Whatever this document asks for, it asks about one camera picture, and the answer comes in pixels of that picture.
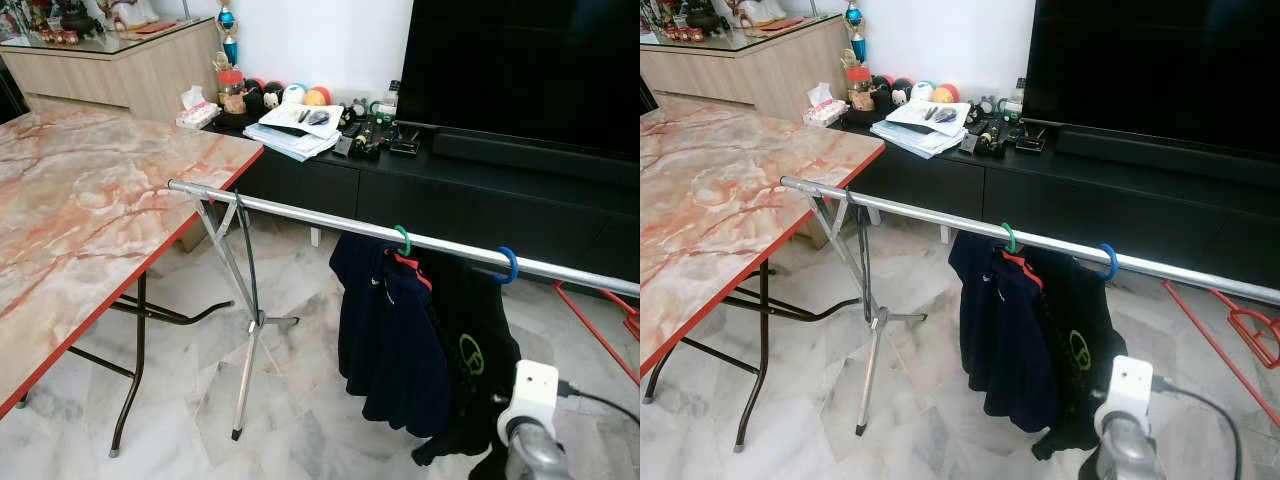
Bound black round plush toy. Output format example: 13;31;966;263
245;78;286;116
872;76;911;113

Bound navy shirt red collar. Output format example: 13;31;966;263
947;230;1063;433
329;232;451;438

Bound black television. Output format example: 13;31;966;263
1022;0;1280;151
395;0;641;159

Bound black electronic gadgets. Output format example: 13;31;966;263
335;100;426;161
962;95;1049;158

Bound red-lidded jar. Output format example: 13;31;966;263
845;65;874;111
218;68;248;115

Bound silver clothes rack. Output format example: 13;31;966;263
167;178;641;442
780;176;1280;437

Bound red hanger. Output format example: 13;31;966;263
553;282;641;386
1163;280;1280;428

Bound black soundbar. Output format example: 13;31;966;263
432;130;641;186
1055;128;1280;191

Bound white figurine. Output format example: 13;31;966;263
105;0;161;31
735;0;791;29

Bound stack of papers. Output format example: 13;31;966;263
870;98;971;159
243;100;344;163

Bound tissue box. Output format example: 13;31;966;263
176;86;221;129
803;83;849;126

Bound blue trophy ornament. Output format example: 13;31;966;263
843;0;867;63
216;0;241;66

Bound marble folding table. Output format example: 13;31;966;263
640;105;887;453
0;108;265;458

